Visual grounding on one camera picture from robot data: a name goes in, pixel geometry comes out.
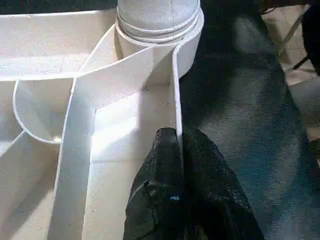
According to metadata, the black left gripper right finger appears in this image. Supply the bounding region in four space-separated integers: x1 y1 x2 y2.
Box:
181 127 265 240

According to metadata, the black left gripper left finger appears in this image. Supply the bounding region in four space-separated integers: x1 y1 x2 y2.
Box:
122 127 187 240

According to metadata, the white plastic table leg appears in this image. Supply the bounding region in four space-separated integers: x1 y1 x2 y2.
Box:
116 0 202 43

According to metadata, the white plastic table top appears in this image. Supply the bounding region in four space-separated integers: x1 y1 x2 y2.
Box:
0 9 205 240

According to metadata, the black work mat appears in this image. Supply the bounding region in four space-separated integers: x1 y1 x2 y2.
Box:
0 0 320 240

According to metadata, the black stand base bar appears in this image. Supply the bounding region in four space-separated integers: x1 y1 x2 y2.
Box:
281 4 314 74

